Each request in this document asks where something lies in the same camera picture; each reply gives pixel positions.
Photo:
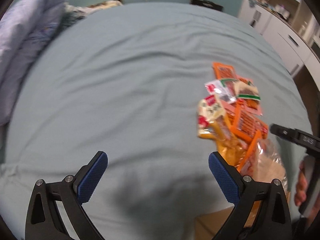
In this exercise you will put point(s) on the right hand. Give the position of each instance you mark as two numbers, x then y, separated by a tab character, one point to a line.
300	195

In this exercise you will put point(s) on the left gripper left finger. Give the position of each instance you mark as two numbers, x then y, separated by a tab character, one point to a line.
88	177

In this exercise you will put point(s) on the yellow tofu snack packet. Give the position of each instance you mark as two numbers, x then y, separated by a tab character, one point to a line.
209	110

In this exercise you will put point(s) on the clear bread bag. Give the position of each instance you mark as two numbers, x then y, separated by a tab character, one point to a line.
264	163

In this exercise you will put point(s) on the light blue bed sheet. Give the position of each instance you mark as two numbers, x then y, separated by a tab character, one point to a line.
127	81

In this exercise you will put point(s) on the cardboard box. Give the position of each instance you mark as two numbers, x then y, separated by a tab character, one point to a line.
263	215

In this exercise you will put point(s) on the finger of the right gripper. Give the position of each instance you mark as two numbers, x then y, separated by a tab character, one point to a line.
282	132

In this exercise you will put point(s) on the black bag on floor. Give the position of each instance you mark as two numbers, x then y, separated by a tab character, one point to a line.
207	4

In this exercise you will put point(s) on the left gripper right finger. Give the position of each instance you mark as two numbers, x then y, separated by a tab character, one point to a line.
227	177

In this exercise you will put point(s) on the white cabinet unit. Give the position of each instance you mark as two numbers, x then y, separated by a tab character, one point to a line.
290	27

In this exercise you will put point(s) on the green white snack packet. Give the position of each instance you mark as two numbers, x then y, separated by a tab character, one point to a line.
241	89

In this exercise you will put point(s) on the purple floral duvet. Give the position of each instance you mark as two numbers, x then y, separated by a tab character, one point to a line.
26	28

